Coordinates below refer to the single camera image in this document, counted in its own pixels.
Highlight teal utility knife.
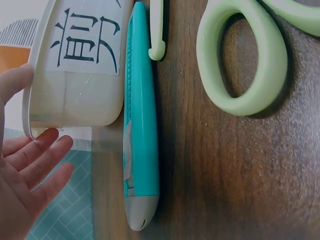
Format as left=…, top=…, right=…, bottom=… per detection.
left=121, top=1, right=160, bottom=231

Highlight white labelled plastic container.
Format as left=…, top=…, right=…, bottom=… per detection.
left=21, top=0, right=135, bottom=140

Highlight light green hooked handle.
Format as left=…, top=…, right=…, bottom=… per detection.
left=147, top=0, right=167, bottom=61

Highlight light green scissors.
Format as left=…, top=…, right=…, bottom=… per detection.
left=196, top=0, right=320, bottom=117

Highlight person's left hand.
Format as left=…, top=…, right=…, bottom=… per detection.
left=0, top=63, right=75, bottom=240

